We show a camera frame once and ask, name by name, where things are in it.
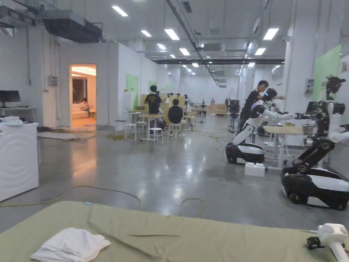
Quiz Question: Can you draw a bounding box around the wooden table with white legs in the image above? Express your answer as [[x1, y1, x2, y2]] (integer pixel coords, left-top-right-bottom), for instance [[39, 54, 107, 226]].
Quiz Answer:
[[262, 125, 310, 169]]

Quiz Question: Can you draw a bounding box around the black and white wheeled robot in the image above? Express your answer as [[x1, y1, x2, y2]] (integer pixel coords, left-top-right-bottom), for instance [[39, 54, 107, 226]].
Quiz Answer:
[[280, 76, 349, 211]]

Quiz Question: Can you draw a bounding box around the desk with black monitor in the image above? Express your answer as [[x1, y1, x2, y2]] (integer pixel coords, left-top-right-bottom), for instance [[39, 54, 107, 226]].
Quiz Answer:
[[0, 90, 37, 124]]

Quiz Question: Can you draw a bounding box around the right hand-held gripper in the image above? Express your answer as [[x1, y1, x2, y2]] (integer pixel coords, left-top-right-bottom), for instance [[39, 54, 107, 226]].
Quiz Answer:
[[306, 223, 349, 262]]

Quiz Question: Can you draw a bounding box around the white block on floor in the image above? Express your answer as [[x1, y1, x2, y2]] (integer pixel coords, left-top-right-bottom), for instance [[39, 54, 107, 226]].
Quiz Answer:
[[244, 162, 266, 178]]

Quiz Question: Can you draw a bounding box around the white humanoid robot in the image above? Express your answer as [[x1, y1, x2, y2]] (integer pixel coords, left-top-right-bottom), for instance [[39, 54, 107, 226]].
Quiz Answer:
[[225, 87, 302, 165]]

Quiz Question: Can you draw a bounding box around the dark-topped stool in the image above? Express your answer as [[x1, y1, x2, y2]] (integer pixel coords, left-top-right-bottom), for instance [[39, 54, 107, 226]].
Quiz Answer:
[[114, 119, 127, 136]]

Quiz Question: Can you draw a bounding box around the white round stool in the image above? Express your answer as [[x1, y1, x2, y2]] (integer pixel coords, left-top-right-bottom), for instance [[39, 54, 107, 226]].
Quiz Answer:
[[124, 123, 138, 141], [169, 124, 182, 139], [136, 121, 148, 139], [147, 127, 164, 145]]

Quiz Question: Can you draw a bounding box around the pale sofa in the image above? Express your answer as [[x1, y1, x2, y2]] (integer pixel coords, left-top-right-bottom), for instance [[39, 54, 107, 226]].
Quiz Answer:
[[72, 106, 96, 119]]

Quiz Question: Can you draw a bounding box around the white cloth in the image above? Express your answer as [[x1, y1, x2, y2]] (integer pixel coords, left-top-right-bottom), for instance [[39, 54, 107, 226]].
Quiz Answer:
[[30, 228, 111, 262]]

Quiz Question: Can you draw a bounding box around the bed with pale green sheet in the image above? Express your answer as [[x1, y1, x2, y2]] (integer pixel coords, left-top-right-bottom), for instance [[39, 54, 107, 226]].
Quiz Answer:
[[0, 200, 349, 262]]

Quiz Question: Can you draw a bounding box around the white washing machine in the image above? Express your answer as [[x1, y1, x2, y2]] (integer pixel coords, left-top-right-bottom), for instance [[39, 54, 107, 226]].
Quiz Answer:
[[0, 122, 40, 202]]

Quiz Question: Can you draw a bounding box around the round wooden table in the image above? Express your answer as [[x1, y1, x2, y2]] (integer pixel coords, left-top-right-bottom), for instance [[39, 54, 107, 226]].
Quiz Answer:
[[141, 113, 165, 129]]

